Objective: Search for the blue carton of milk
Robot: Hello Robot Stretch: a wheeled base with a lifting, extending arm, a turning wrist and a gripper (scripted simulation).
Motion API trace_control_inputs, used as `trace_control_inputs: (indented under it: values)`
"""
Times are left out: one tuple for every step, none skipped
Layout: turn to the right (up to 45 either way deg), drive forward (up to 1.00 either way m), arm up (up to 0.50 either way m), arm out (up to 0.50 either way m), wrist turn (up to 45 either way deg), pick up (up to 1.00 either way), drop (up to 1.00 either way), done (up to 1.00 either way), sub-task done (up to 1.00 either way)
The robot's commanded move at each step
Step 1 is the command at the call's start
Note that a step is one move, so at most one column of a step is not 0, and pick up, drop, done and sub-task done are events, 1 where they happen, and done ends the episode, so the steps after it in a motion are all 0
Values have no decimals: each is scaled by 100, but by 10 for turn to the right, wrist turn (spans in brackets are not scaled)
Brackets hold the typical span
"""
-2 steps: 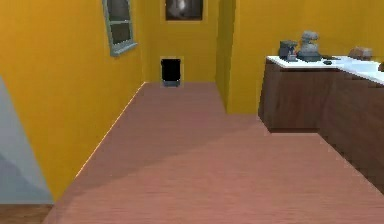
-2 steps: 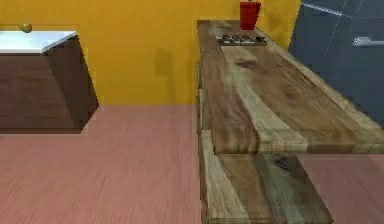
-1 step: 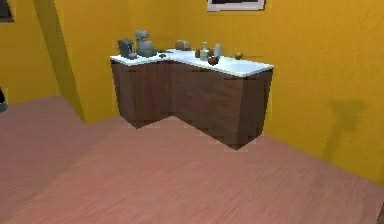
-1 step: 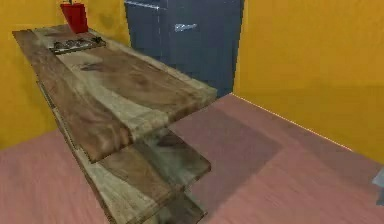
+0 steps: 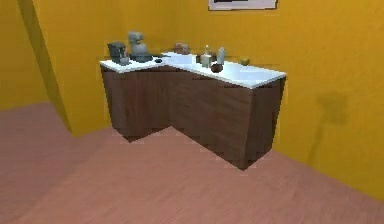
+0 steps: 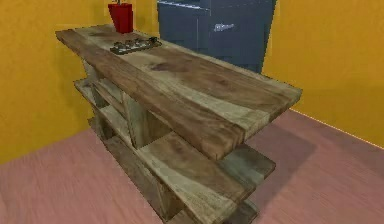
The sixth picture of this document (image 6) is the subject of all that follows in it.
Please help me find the brown wooden shelf table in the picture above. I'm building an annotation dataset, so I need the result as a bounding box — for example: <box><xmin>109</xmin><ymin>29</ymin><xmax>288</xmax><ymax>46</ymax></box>
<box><xmin>55</xmin><ymin>23</ymin><xmax>304</xmax><ymax>224</ymax></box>

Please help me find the dark blue-grey cabinet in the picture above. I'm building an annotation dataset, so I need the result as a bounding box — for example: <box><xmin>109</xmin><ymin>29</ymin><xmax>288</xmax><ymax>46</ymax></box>
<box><xmin>156</xmin><ymin>0</ymin><xmax>278</xmax><ymax>75</ymax></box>

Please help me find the pale cabinet handle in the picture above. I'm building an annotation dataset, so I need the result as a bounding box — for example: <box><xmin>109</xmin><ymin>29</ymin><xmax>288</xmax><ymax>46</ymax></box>
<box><xmin>213</xmin><ymin>22</ymin><xmax>235</xmax><ymax>33</ymax></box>

